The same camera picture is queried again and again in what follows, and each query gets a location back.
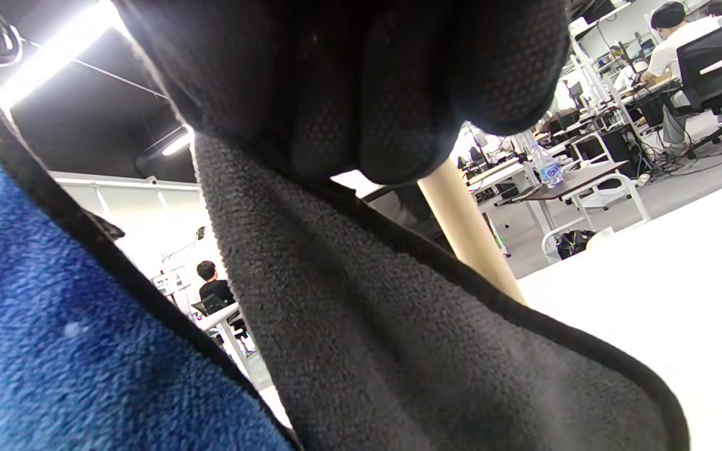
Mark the blue cloth with black edge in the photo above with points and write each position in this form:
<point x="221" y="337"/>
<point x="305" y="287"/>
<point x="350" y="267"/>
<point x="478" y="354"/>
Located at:
<point x="66" y="338"/>

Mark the grey cloth with black edge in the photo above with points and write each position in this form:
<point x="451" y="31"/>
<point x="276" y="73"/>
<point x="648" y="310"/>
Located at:
<point x="373" y="326"/>

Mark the person's right hand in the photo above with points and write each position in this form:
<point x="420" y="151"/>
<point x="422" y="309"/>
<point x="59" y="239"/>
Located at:
<point x="311" y="69"/>

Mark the clear plastic water bottle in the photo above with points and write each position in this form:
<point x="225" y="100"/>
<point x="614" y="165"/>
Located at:
<point x="547" y="166"/>

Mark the white chair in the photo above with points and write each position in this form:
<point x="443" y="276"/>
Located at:
<point x="590" y="147"/>

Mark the white desk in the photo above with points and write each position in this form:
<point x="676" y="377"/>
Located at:
<point x="226" y="326"/>

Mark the beige cardboard tube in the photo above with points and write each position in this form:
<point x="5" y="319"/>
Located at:
<point x="469" y="232"/>

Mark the brown table with white frame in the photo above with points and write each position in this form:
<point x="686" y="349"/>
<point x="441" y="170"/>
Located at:
<point x="577" y="181"/>

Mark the black office chair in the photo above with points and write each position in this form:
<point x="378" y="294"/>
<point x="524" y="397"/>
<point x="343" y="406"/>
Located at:
<point x="715" y="62"/>

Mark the long ceiling light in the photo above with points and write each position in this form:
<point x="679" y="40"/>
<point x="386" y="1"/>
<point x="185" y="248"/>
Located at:
<point x="54" y="53"/>
<point x="177" y="143"/>

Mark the black bag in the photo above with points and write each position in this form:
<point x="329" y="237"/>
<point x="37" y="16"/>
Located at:
<point x="575" y="243"/>

